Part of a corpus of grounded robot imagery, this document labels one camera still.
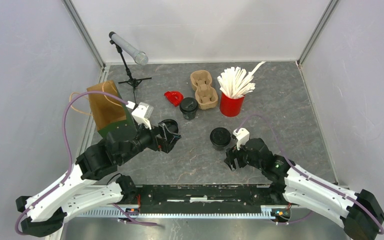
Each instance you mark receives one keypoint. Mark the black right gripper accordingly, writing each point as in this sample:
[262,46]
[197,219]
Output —
[232,153]

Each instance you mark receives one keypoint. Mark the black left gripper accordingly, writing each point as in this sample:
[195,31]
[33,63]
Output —
[160,143]

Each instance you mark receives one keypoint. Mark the dark translucent cup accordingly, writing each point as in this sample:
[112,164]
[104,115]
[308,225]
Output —
[189,107]
[220,143]

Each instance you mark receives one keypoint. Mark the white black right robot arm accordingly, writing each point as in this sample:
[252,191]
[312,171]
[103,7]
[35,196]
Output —
[358,213]

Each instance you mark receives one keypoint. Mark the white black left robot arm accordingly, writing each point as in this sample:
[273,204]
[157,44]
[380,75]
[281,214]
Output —
[46,212]

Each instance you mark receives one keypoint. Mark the green bag holder block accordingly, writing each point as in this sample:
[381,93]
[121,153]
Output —
[119,124]

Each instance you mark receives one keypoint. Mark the red cylindrical straw holder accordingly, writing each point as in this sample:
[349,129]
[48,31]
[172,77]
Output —
[230,107]

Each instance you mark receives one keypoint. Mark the brown cardboard cup carrier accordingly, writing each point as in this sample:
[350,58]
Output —
[205,94]

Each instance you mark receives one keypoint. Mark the brown paper bag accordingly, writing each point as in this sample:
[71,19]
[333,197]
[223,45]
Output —
[107,87]

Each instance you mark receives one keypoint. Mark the grey microphone on stand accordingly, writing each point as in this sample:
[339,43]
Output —
[139,57]

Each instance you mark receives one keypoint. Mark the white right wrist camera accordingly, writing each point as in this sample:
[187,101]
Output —
[242,135]

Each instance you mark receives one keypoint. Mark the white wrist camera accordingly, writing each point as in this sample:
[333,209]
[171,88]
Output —
[141,113]
[242,135]

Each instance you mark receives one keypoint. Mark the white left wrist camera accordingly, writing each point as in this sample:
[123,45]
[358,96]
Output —
[141,113]

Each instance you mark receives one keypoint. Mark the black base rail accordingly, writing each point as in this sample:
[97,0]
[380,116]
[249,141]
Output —
[204,199]

